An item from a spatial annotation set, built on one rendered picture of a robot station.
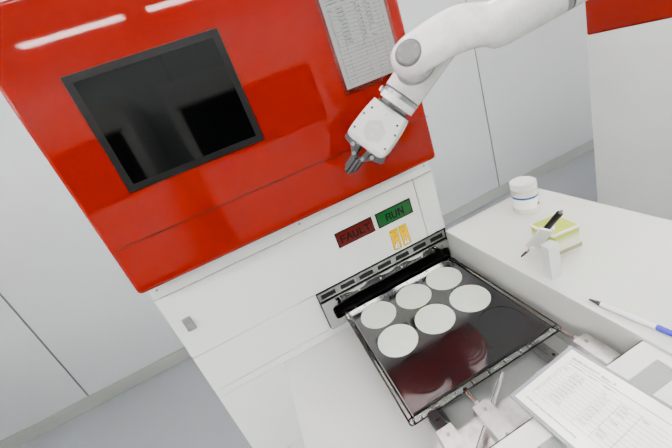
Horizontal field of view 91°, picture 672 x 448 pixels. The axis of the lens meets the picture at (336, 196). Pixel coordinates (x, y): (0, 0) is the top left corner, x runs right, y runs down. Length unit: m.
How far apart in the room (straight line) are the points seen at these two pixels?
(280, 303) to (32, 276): 2.02
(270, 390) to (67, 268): 1.84
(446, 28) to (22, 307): 2.75
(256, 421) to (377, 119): 0.94
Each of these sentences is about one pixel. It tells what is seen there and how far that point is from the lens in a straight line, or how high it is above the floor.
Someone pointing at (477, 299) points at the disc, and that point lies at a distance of 0.93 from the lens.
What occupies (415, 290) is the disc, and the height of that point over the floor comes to 0.90.
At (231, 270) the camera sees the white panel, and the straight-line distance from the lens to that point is 0.91.
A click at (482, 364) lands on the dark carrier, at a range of 0.81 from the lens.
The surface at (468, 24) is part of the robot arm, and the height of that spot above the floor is 1.52.
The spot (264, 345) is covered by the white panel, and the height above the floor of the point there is 0.90.
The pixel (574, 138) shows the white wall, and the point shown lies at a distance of 3.92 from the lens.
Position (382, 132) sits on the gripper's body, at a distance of 0.71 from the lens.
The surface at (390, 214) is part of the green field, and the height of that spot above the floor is 1.10.
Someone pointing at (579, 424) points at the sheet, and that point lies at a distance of 0.66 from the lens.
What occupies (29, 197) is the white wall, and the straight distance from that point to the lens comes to 2.60.
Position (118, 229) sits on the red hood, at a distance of 0.84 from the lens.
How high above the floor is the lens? 1.53
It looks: 20 degrees down
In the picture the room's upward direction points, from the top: 20 degrees counter-clockwise
